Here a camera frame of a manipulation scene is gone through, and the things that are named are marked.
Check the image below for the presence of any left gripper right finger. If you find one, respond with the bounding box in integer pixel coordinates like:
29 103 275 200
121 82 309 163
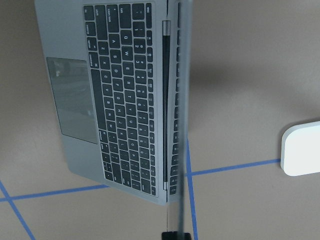
183 232 192 240

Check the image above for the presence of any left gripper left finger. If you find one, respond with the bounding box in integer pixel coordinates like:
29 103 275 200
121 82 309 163
161 231 175 240

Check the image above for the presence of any grey laptop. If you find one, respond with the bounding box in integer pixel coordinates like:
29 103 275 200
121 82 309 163
34 0 193 235

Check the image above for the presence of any white desk lamp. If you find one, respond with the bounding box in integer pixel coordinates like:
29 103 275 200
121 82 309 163
280 121 320 177

